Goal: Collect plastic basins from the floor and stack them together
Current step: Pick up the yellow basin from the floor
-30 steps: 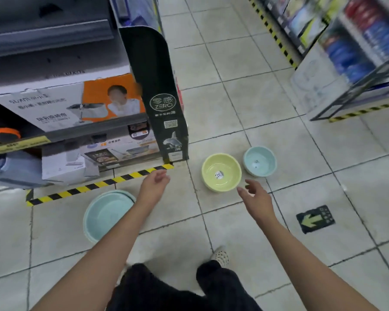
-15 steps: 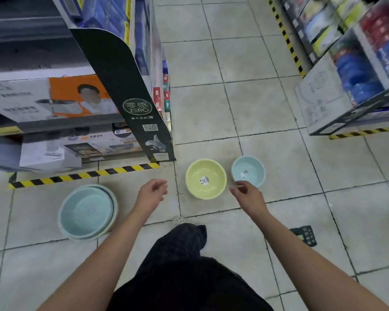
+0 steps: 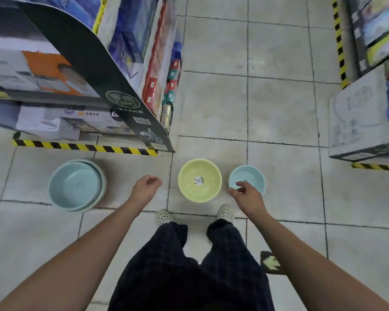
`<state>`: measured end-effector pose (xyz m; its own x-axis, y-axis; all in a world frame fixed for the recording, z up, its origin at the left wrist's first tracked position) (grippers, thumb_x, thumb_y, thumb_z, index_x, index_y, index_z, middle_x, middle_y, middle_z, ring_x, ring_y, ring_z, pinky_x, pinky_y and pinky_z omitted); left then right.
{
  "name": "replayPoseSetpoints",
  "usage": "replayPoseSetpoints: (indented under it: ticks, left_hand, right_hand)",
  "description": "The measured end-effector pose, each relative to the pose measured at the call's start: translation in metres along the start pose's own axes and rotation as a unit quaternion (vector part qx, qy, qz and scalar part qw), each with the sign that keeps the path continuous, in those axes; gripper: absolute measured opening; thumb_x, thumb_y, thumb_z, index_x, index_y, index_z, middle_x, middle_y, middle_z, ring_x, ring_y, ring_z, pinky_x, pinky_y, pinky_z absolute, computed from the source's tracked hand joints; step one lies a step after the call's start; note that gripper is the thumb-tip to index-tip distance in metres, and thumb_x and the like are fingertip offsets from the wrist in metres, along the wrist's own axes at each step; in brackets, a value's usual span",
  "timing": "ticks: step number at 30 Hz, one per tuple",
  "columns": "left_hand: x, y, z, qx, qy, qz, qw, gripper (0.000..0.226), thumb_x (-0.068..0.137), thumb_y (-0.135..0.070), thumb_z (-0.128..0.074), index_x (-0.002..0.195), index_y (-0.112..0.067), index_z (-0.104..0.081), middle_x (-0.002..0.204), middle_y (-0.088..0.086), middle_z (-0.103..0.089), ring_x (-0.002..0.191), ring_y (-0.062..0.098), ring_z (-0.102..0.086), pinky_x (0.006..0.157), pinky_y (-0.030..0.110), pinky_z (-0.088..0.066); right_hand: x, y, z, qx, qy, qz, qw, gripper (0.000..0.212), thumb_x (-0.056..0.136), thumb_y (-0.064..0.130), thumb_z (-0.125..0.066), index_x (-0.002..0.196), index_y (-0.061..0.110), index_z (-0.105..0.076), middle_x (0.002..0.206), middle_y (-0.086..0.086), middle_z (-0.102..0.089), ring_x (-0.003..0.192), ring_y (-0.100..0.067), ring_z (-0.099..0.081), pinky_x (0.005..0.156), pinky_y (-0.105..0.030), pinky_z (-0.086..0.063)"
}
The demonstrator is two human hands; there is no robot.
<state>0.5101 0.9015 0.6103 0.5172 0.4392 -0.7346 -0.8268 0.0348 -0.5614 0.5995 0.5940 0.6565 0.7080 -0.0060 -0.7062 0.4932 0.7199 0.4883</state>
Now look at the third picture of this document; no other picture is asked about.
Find person's right hand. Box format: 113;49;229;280
228;181;268;221

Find wide teal elephant-print basin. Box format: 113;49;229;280
48;161;103;211

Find yellow black hazard tape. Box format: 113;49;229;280
331;0;349;89
351;162;389;172
13;139;159;156

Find green arrow floor sticker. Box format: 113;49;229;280
260;251;284;276

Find goods-filled grey store shelf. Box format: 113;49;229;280
337;0;389;85

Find person's right forearm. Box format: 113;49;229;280
246;209;389;311

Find orange white carton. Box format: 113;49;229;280
0;48;101;98

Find mint green labelled basin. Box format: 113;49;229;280
48;158;107;213

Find dark pinstriped trousers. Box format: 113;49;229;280
107;218;276;311

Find white printed carton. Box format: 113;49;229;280
328;51;389;162

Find green panda-sticker basin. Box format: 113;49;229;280
177;158;223;203

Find row of colourful small boxes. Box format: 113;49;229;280
142;0;185;135

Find person's left hand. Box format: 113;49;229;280
129;175;163;208

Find small teal labelled basin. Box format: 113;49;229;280
228;165;266;195

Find black printed display box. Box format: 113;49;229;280
16;1;175;153

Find person's right cream clog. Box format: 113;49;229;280
217;205;236;224

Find person's left forearm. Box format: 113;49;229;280
0;199;147;311

